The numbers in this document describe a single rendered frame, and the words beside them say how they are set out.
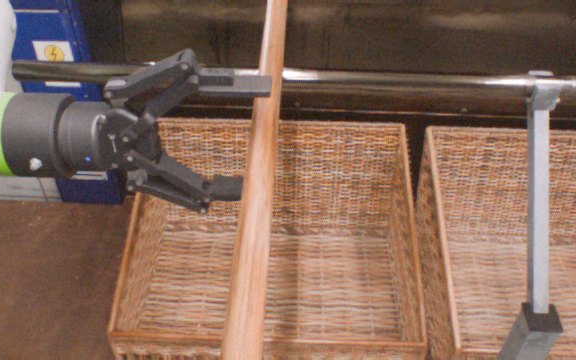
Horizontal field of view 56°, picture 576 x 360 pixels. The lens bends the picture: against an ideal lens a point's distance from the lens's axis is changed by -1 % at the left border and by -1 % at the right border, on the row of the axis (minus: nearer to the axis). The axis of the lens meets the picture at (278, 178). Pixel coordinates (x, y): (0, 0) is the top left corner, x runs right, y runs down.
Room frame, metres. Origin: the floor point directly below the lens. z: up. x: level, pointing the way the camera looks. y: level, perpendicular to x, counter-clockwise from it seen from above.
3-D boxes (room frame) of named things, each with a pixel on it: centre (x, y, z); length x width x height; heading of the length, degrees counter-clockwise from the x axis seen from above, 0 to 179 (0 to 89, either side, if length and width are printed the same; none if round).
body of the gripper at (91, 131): (0.47, 0.18, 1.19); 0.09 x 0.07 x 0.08; 87
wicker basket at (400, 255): (0.75, 0.01, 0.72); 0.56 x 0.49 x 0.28; 88
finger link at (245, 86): (0.47, 0.04, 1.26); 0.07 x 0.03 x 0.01; 87
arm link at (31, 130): (0.48, 0.25, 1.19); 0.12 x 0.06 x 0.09; 177
